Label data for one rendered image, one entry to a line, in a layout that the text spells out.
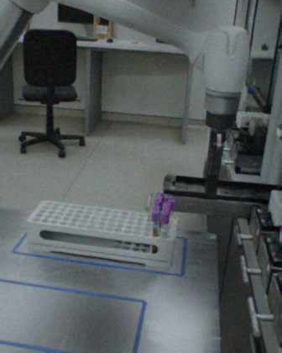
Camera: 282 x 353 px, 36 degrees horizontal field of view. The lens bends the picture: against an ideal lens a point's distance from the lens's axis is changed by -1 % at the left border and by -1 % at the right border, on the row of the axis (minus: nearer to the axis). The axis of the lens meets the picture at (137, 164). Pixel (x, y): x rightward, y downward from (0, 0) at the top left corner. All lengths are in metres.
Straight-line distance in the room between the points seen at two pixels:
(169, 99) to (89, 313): 4.13
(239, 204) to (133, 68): 3.65
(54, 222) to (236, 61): 0.56
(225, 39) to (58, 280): 0.66
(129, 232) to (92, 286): 0.13
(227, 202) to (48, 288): 0.59
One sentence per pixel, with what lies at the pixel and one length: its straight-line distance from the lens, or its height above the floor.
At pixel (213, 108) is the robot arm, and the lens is 1.10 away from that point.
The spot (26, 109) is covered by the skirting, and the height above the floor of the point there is 0.04.
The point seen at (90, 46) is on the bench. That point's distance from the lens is 4.09.
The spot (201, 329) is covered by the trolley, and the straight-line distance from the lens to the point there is 0.74.
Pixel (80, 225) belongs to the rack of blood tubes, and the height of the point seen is 0.88.
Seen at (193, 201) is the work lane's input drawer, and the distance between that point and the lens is 1.20.
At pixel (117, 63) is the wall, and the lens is 4.75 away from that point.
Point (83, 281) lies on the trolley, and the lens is 0.82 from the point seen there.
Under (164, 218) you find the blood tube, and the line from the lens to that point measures 0.81.
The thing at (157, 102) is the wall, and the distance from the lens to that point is 4.78.
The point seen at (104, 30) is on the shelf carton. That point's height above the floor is 0.99.
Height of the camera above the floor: 1.31
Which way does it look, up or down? 21 degrees down
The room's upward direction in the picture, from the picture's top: 4 degrees clockwise
